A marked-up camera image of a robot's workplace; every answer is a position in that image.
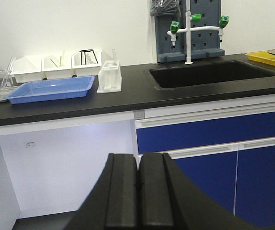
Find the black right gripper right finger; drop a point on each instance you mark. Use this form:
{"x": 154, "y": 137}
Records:
{"x": 194, "y": 194}

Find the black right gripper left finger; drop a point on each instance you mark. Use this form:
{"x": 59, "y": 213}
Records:
{"x": 112, "y": 203}

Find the white test tube rack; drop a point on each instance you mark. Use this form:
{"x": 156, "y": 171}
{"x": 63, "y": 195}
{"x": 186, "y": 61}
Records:
{"x": 110, "y": 77}

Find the grey pegboard drying rack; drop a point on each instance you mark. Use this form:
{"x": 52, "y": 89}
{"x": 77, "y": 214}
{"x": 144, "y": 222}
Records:
{"x": 204, "y": 44}

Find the clear test tube in beaker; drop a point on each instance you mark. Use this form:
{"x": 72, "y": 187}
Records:
{"x": 7, "y": 80}

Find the blue cabinet drawer front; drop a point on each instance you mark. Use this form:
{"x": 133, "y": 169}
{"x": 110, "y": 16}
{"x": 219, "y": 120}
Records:
{"x": 207, "y": 132}

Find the blue cabinet door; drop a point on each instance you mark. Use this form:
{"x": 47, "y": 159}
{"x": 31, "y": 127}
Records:
{"x": 241, "y": 181}

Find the black lab sink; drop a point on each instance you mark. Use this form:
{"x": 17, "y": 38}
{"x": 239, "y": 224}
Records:
{"x": 194, "y": 75}

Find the blue plastic tray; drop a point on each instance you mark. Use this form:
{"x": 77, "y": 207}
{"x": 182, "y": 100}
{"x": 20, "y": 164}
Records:
{"x": 47, "y": 90}

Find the right white storage bin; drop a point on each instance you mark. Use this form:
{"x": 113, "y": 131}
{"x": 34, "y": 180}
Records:
{"x": 86, "y": 70}

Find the white storage bin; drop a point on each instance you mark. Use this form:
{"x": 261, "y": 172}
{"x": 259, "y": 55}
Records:
{"x": 51, "y": 70}
{"x": 86, "y": 70}
{"x": 27, "y": 69}

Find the middle white storage bin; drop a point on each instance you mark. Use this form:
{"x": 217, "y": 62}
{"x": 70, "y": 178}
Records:
{"x": 51, "y": 70}

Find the left white storage bin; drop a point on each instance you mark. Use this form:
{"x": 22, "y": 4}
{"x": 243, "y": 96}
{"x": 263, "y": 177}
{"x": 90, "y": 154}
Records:
{"x": 27, "y": 69}

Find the clear glass beaker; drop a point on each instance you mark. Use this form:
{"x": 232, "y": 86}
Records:
{"x": 2, "y": 73}

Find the yellow plastic tray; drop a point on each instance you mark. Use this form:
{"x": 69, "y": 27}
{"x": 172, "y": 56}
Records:
{"x": 262, "y": 57}

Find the white lab faucet green knobs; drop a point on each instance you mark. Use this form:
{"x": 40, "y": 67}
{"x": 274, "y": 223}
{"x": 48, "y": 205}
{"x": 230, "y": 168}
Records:
{"x": 174, "y": 29}

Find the bag of black pegs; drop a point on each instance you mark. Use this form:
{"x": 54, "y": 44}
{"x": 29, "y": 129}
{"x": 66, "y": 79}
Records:
{"x": 165, "y": 8}

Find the black wire tripod stand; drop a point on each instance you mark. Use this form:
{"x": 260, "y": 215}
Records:
{"x": 88, "y": 56}

